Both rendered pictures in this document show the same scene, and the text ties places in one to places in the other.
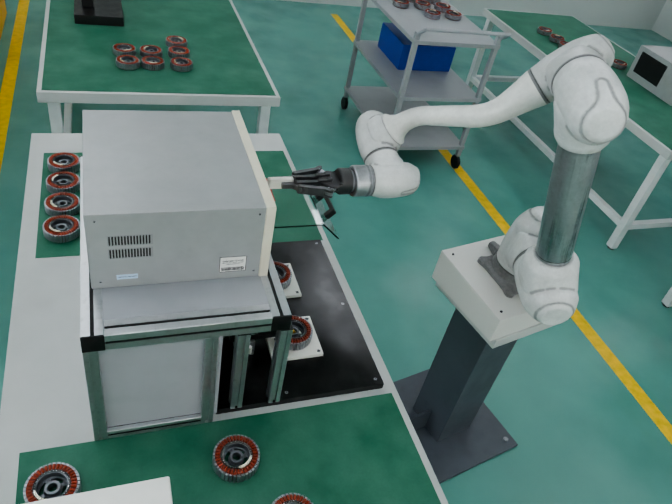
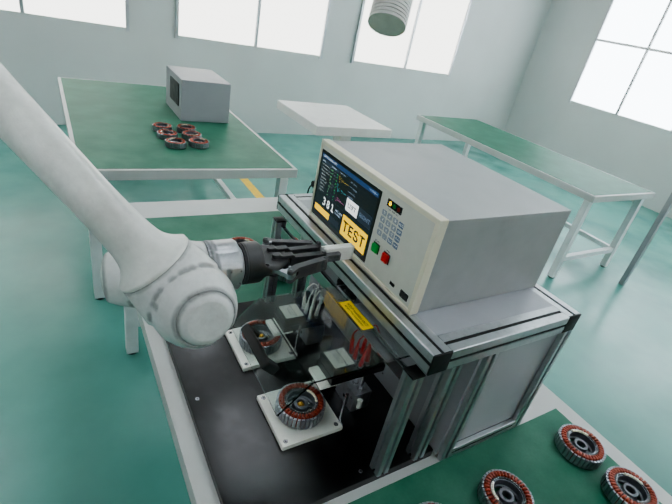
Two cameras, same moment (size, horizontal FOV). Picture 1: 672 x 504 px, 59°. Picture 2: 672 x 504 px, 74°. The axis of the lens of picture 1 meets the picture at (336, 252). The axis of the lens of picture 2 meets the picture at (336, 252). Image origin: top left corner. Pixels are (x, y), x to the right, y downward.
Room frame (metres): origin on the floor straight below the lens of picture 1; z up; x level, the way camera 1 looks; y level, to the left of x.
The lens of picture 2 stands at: (2.12, 0.06, 1.61)
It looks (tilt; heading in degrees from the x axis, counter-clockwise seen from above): 28 degrees down; 170
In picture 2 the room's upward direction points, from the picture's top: 12 degrees clockwise
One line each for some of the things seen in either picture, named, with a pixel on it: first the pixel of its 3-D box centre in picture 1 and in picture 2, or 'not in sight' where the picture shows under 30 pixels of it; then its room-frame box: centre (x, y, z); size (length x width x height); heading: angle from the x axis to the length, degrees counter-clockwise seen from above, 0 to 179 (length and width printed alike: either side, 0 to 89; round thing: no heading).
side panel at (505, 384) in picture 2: not in sight; (501, 391); (1.41, 0.62, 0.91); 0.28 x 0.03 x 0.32; 116
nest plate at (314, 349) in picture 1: (291, 338); (260, 344); (1.18, 0.07, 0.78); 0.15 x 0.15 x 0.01; 26
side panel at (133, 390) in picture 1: (153, 386); not in sight; (0.82, 0.34, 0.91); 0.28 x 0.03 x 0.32; 116
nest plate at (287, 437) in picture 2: (273, 281); (298, 412); (1.40, 0.18, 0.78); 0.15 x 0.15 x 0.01; 26
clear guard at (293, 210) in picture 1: (277, 209); (330, 336); (1.43, 0.20, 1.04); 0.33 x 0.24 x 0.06; 116
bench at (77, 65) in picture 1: (151, 81); not in sight; (3.34, 1.34, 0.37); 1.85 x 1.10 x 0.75; 26
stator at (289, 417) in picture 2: (273, 275); (300, 405); (1.40, 0.18, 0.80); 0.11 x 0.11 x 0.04
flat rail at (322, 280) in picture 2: not in sight; (330, 288); (1.25, 0.21, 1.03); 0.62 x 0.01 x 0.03; 26
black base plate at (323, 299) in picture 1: (276, 312); (282, 379); (1.28, 0.14, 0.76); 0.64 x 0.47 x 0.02; 26
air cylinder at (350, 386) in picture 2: not in sight; (353, 390); (1.34, 0.31, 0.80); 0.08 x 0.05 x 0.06; 26
